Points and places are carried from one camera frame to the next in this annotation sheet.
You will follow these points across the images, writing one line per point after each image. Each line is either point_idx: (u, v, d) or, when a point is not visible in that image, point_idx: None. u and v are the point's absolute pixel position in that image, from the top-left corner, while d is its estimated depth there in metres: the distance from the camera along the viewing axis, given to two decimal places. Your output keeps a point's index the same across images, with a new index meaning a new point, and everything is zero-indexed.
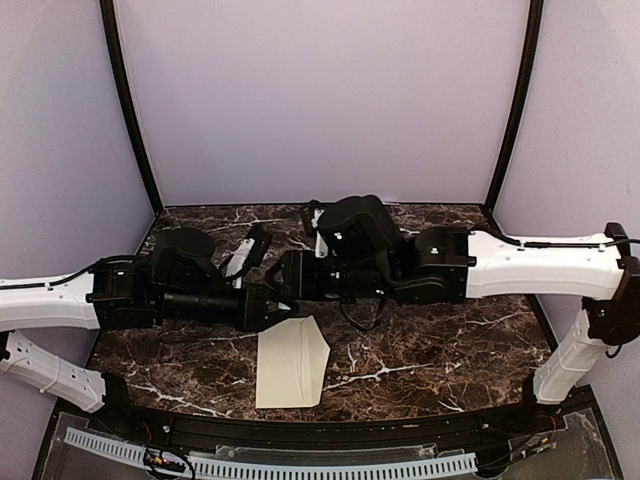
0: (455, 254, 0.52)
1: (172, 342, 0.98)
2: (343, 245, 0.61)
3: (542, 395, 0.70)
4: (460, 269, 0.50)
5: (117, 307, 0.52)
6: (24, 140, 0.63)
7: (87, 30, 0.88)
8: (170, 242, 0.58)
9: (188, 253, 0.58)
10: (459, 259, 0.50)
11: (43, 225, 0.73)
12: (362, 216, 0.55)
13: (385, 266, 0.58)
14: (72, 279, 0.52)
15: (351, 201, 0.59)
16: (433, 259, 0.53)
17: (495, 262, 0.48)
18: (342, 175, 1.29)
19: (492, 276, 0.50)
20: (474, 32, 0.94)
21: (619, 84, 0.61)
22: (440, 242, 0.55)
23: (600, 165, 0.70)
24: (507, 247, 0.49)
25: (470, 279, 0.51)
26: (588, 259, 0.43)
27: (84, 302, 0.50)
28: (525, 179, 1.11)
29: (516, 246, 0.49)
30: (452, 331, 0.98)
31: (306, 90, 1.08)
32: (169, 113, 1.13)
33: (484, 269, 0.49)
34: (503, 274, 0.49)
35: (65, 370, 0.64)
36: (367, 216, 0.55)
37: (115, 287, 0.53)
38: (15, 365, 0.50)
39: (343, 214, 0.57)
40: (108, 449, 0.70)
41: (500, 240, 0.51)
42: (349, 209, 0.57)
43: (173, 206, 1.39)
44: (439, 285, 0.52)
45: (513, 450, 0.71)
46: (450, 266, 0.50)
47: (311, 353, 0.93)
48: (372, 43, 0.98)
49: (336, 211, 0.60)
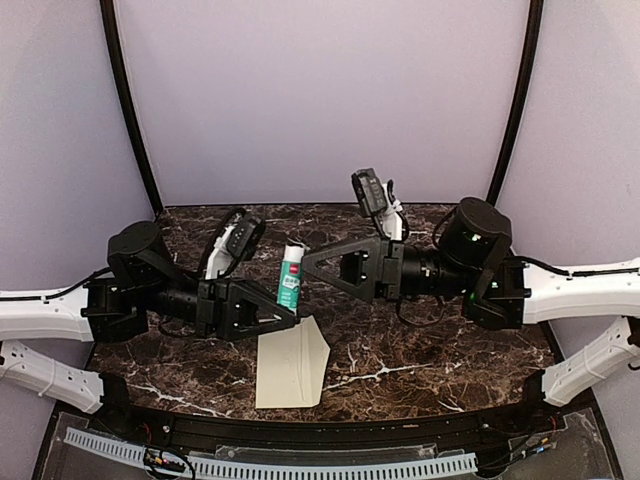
0: (513, 286, 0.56)
1: (172, 342, 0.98)
2: (458, 247, 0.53)
3: (551, 394, 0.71)
4: (518, 299, 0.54)
5: (111, 322, 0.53)
6: (23, 140, 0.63)
7: (87, 29, 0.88)
8: (120, 246, 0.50)
9: (130, 253, 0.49)
10: (517, 291, 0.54)
11: (42, 226, 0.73)
12: (504, 237, 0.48)
13: (482, 286, 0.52)
14: (66, 293, 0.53)
15: (497, 216, 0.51)
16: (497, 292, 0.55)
17: (545, 292, 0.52)
18: (342, 175, 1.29)
19: (547, 306, 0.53)
20: (474, 32, 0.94)
21: (620, 83, 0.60)
22: (500, 272, 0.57)
23: (601, 165, 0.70)
24: (557, 277, 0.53)
25: (525, 310, 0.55)
26: (627, 283, 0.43)
27: (79, 317, 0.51)
28: (525, 179, 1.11)
29: (565, 276, 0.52)
30: (452, 331, 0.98)
31: (306, 90, 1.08)
32: (169, 112, 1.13)
33: (535, 300, 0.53)
34: (557, 303, 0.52)
35: (61, 372, 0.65)
36: (508, 239, 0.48)
37: (109, 301, 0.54)
38: (9, 369, 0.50)
39: (489, 221, 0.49)
40: (108, 449, 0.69)
41: (551, 272, 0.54)
42: (494, 221, 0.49)
43: (173, 206, 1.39)
44: (500, 316, 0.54)
45: (513, 449, 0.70)
46: (509, 298, 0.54)
47: (312, 353, 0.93)
48: (372, 43, 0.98)
49: (479, 212, 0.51)
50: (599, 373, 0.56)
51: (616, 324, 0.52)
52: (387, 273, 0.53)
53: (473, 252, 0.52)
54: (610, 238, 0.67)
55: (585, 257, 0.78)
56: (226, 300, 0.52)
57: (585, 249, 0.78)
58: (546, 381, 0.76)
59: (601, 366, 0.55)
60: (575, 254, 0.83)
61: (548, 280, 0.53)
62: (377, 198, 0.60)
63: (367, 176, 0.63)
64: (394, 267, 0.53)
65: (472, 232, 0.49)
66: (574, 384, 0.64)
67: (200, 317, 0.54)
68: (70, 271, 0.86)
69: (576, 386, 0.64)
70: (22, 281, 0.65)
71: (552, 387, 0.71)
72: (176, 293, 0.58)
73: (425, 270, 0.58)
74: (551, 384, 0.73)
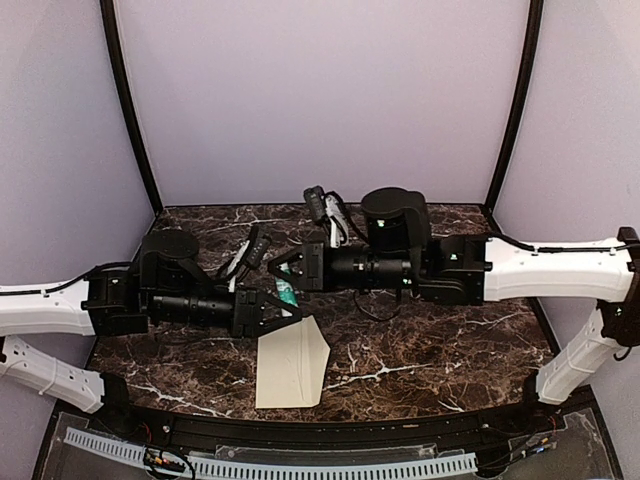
0: (473, 260, 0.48)
1: (173, 342, 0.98)
2: (376, 237, 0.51)
3: (544, 393, 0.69)
4: (476, 273, 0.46)
5: (112, 315, 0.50)
6: (23, 139, 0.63)
7: (88, 29, 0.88)
8: (155, 245, 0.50)
9: (169, 256, 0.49)
10: (477, 264, 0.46)
11: (42, 225, 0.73)
12: (410, 211, 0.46)
13: (416, 264, 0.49)
14: (67, 286, 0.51)
15: (399, 193, 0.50)
16: (452, 264, 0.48)
17: (510, 268, 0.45)
18: (342, 175, 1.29)
19: (507, 282, 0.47)
20: (474, 33, 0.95)
21: (619, 83, 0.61)
22: (461, 247, 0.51)
23: (600, 165, 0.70)
24: (522, 253, 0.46)
25: (486, 286, 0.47)
26: (600, 263, 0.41)
27: (78, 310, 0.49)
28: (525, 179, 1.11)
29: (530, 252, 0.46)
30: (452, 331, 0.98)
31: (306, 91, 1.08)
32: (169, 112, 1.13)
33: (497, 275, 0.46)
34: (518, 280, 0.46)
35: (63, 371, 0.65)
36: (415, 214, 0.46)
37: (109, 294, 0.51)
38: (10, 367, 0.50)
39: (393, 202, 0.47)
40: (108, 449, 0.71)
41: (514, 247, 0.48)
42: (399, 201, 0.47)
43: (173, 206, 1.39)
44: (459, 290, 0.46)
45: (513, 450, 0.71)
46: (467, 271, 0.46)
47: (312, 353, 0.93)
48: (372, 44, 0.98)
49: (383, 197, 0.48)
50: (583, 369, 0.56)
51: (592, 317, 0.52)
52: (311, 266, 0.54)
53: (391, 236, 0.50)
54: (611, 237, 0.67)
55: None
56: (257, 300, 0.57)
57: None
58: (538, 382, 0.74)
59: (583, 362, 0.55)
60: None
61: (510, 256, 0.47)
62: (316, 207, 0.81)
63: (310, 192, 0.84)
64: (315, 261, 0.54)
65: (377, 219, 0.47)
66: (566, 382, 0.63)
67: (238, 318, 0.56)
68: (72, 271, 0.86)
69: (567, 384, 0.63)
70: (23, 281, 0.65)
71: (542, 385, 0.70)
72: (199, 301, 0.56)
73: (358, 265, 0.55)
74: (542, 383, 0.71)
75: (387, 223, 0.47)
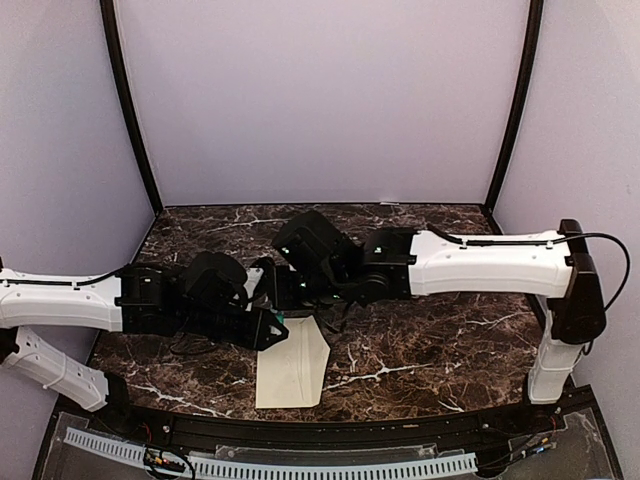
0: (398, 254, 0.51)
1: (173, 342, 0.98)
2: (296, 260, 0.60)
3: (535, 395, 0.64)
4: (399, 267, 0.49)
5: (143, 313, 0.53)
6: (23, 139, 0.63)
7: (88, 29, 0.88)
8: (210, 263, 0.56)
9: (225, 277, 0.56)
10: (401, 258, 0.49)
11: (42, 225, 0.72)
12: (302, 232, 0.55)
13: (328, 273, 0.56)
14: (98, 281, 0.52)
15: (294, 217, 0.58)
16: (375, 258, 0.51)
17: (437, 261, 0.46)
18: (342, 175, 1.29)
19: (436, 275, 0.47)
20: (474, 32, 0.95)
21: (620, 82, 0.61)
22: (388, 240, 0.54)
23: (600, 165, 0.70)
24: (450, 246, 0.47)
25: (411, 278, 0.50)
26: (533, 257, 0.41)
27: (110, 305, 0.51)
28: (525, 178, 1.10)
29: (458, 245, 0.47)
30: (452, 331, 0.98)
31: (307, 91, 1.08)
32: (169, 112, 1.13)
33: (421, 269, 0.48)
34: (445, 274, 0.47)
35: (72, 368, 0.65)
36: (306, 230, 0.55)
37: (142, 293, 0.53)
38: (23, 359, 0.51)
39: (290, 228, 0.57)
40: (109, 449, 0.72)
41: (443, 240, 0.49)
42: (291, 225, 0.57)
43: (173, 206, 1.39)
44: (381, 283, 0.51)
45: (513, 450, 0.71)
46: (390, 264, 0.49)
47: (312, 353, 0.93)
48: (372, 44, 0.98)
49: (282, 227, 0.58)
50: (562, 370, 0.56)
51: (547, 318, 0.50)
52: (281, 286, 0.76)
53: (302, 259, 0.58)
54: (611, 237, 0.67)
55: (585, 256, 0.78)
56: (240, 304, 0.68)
57: None
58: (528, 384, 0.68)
59: (549, 360, 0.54)
60: None
61: (437, 249, 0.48)
62: None
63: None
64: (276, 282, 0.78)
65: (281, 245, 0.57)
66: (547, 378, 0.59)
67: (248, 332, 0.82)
68: (72, 271, 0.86)
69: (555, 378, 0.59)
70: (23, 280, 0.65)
71: (530, 385, 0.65)
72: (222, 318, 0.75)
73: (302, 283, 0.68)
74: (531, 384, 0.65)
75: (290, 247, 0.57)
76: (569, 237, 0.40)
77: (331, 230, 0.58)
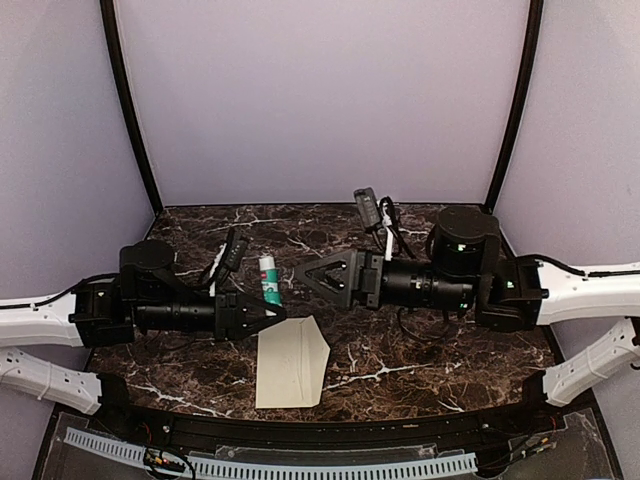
0: (528, 286, 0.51)
1: (173, 342, 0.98)
2: (445, 257, 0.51)
3: (553, 395, 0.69)
4: (534, 300, 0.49)
5: (97, 328, 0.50)
6: (23, 140, 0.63)
7: (88, 29, 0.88)
8: (130, 257, 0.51)
9: (143, 268, 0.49)
10: (533, 292, 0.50)
11: (42, 225, 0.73)
12: (493, 237, 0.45)
13: (486, 289, 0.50)
14: (56, 299, 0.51)
15: (476, 216, 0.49)
16: (510, 292, 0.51)
17: (563, 293, 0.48)
18: (341, 175, 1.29)
19: (562, 306, 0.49)
20: (473, 32, 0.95)
21: (619, 82, 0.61)
22: (512, 274, 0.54)
23: (600, 166, 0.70)
24: (573, 277, 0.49)
25: (542, 311, 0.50)
26: None
27: (66, 323, 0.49)
28: (525, 179, 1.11)
29: (581, 276, 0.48)
30: (452, 331, 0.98)
31: (306, 90, 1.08)
32: (169, 112, 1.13)
33: (553, 302, 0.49)
34: (571, 304, 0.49)
35: (58, 375, 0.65)
36: (496, 241, 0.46)
37: (96, 307, 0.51)
38: (5, 374, 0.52)
39: (472, 227, 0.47)
40: (108, 449, 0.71)
41: (566, 272, 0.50)
42: (482, 227, 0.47)
43: (173, 206, 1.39)
44: (516, 317, 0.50)
45: (513, 450, 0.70)
46: (524, 298, 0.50)
47: (312, 354, 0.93)
48: (371, 43, 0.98)
49: (460, 221, 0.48)
50: (602, 374, 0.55)
51: (620, 324, 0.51)
52: (366, 281, 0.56)
53: (457, 262, 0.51)
54: (611, 237, 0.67)
55: (585, 256, 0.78)
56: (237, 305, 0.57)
57: (584, 249, 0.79)
58: (547, 383, 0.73)
59: (604, 367, 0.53)
60: (575, 254, 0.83)
61: (563, 280, 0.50)
62: (370, 214, 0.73)
63: (363, 195, 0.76)
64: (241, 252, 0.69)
65: (456, 242, 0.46)
66: (578, 385, 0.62)
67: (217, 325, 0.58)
68: (72, 271, 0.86)
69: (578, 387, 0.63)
70: (22, 279, 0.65)
71: (553, 387, 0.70)
72: (181, 307, 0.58)
73: (415, 283, 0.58)
74: (552, 384, 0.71)
75: (466, 248, 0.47)
76: None
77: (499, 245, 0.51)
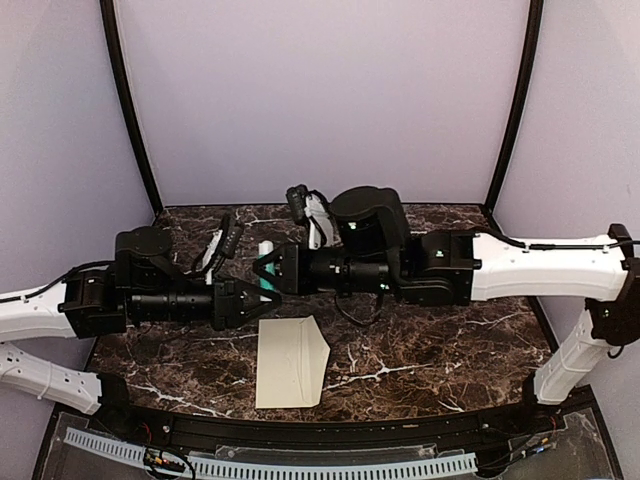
0: (460, 255, 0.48)
1: (172, 342, 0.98)
2: (353, 238, 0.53)
3: (543, 395, 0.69)
4: (465, 271, 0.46)
5: (88, 315, 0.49)
6: (24, 140, 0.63)
7: (88, 29, 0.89)
8: (125, 243, 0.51)
9: (142, 254, 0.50)
10: (465, 261, 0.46)
11: (44, 225, 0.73)
12: (381, 208, 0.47)
13: (395, 264, 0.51)
14: (45, 290, 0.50)
15: (367, 192, 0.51)
16: (441, 262, 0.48)
17: (500, 265, 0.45)
18: (342, 175, 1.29)
19: (497, 280, 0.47)
20: (473, 32, 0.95)
21: (619, 84, 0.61)
22: (447, 243, 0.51)
23: (600, 166, 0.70)
24: (512, 250, 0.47)
25: (474, 283, 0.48)
26: (592, 261, 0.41)
27: (55, 312, 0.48)
28: (525, 178, 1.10)
29: (521, 248, 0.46)
30: (452, 331, 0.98)
31: (307, 90, 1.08)
32: (169, 112, 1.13)
33: (485, 274, 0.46)
34: (508, 278, 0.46)
35: (60, 375, 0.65)
36: (387, 212, 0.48)
37: (87, 294, 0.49)
38: (4, 374, 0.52)
39: (362, 203, 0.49)
40: (108, 449, 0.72)
41: (504, 243, 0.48)
42: (368, 199, 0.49)
43: (173, 206, 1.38)
44: (445, 288, 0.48)
45: (513, 450, 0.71)
46: (455, 269, 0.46)
47: (312, 353, 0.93)
48: (372, 42, 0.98)
49: (352, 199, 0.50)
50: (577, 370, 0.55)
51: (581, 317, 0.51)
52: (289, 268, 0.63)
53: (361, 237, 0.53)
54: None
55: None
56: (234, 293, 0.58)
57: None
58: (536, 385, 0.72)
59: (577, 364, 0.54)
60: None
61: (500, 252, 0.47)
62: None
63: None
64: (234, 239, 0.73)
65: (348, 221, 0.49)
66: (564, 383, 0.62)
67: (218, 315, 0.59)
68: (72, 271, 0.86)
69: (567, 383, 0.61)
70: (21, 279, 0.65)
71: (541, 386, 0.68)
72: (178, 296, 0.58)
73: (335, 268, 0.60)
74: (540, 384, 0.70)
75: (358, 223, 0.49)
76: (622, 240, 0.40)
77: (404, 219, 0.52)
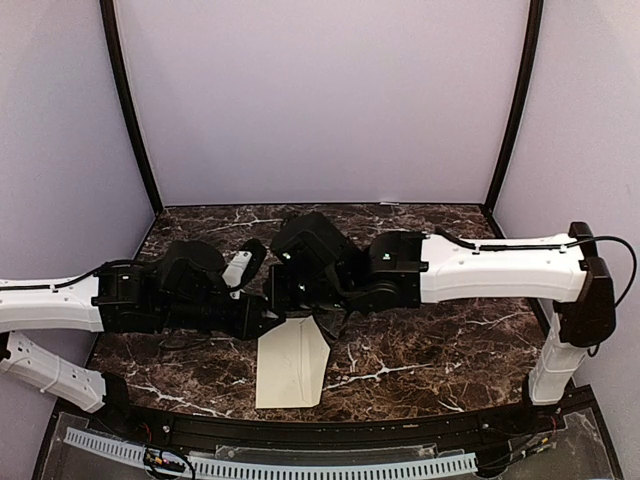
0: (408, 260, 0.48)
1: (172, 342, 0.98)
2: (302, 269, 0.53)
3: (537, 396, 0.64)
4: (411, 273, 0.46)
5: (121, 310, 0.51)
6: (23, 140, 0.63)
7: (88, 29, 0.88)
8: (183, 253, 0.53)
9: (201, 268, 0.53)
10: (412, 265, 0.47)
11: (44, 224, 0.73)
12: (307, 233, 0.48)
13: (335, 281, 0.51)
14: (76, 281, 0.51)
15: (299, 219, 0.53)
16: (386, 265, 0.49)
17: (450, 267, 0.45)
18: (342, 175, 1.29)
19: (446, 282, 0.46)
20: (474, 32, 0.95)
21: (620, 83, 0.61)
22: (396, 247, 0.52)
23: (600, 166, 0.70)
24: (462, 251, 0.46)
25: (423, 285, 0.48)
26: (548, 262, 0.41)
27: (89, 306, 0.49)
28: (525, 178, 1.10)
29: (471, 250, 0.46)
30: (452, 331, 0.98)
31: (307, 90, 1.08)
32: (169, 112, 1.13)
33: (434, 275, 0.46)
34: (459, 279, 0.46)
35: (66, 370, 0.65)
36: (314, 234, 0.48)
37: (120, 290, 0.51)
38: (15, 364, 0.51)
39: (290, 232, 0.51)
40: (109, 449, 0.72)
41: (454, 245, 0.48)
42: (294, 227, 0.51)
43: (173, 206, 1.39)
44: (390, 291, 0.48)
45: (513, 450, 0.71)
46: (401, 272, 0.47)
47: (312, 353, 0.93)
48: (373, 42, 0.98)
49: (291, 225, 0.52)
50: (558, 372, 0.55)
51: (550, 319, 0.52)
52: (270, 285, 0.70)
53: (304, 263, 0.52)
54: (610, 237, 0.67)
55: None
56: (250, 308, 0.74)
57: None
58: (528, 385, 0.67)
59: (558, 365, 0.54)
60: None
61: (450, 255, 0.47)
62: None
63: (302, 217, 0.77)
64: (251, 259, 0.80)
65: (282, 251, 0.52)
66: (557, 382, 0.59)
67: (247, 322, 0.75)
68: (72, 271, 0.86)
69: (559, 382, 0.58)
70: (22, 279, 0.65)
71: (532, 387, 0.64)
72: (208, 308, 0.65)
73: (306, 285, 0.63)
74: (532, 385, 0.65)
75: (292, 251, 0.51)
76: (583, 240, 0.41)
77: (335, 234, 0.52)
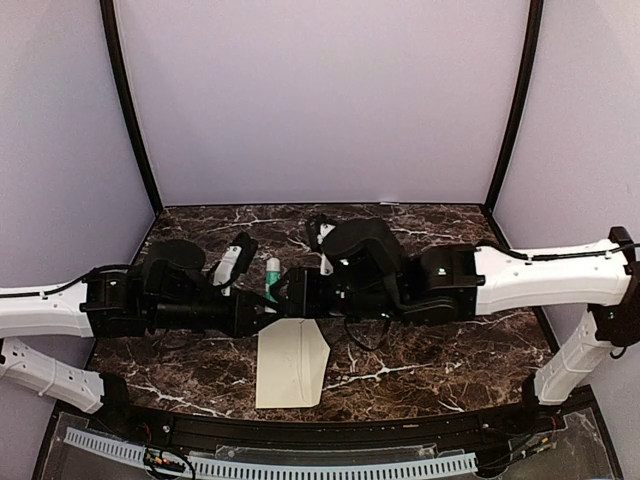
0: (468, 275, 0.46)
1: (172, 342, 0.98)
2: (357, 274, 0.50)
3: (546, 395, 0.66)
4: (469, 288, 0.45)
5: (109, 316, 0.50)
6: (23, 140, 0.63)
7: (88, 29, 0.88)
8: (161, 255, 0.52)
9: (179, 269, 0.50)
10: (471, 279, 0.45)
11: (44, 225, 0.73)
12: (371, 241, 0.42)
13: (395, 292, 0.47)
14: (65, 288, 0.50)
15: (356, 221, 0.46)
16: (443, 281, 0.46)
17: (505, 280, 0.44)
18: (342, 175, 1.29)
19: (501, 294, 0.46)
20: (474, 32, 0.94)
21: (619, 83, 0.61)
22: (450, 260, 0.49)
23: (600, 166, 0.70)
24: (515, 262, 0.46)
25: (479, 300, 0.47)
26: (596, 268, 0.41)
27: (78, 312, 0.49)
28: (525, 178, 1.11)
29: (523, 260, 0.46)
30: (452, 331, 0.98)
31: (306, 90, 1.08)
32: (169, 112, 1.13)
33: (489, 290, 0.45)
34: (514, 291, 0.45)
35: (62, 372, 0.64)
36: (378, 243, 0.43)
37: (108, 296, 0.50)
38: (9, 369, 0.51)
39: (356, 234, 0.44)
40: (108, 449, 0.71)
41: (506, 256, 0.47)
42: (358, 230, 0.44)
43: (173, 206, 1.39)
44: (450, 307, 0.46)
45: (513, 450, 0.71)
46: (461, 287, 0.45)
47: (312, 353, 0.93)
48: (372, 42, 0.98)
49: (346, 229, 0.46)
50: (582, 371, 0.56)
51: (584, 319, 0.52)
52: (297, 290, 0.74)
53: (363, 271, 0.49)
54: None
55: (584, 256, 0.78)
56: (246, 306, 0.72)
57: None
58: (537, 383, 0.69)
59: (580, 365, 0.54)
60: None
61: (503, 266, 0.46)
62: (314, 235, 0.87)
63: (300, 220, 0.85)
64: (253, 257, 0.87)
65: (341, 257, 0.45)
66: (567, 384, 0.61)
67: (238, 327, 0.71)
68: (72, 271, 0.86)
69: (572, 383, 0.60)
70: (22, 280, 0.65)
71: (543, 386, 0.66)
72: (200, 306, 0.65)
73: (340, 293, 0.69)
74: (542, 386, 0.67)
75: (351, 258, 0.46)
76: (623, 244, 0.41)
77: (395, 243, 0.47)
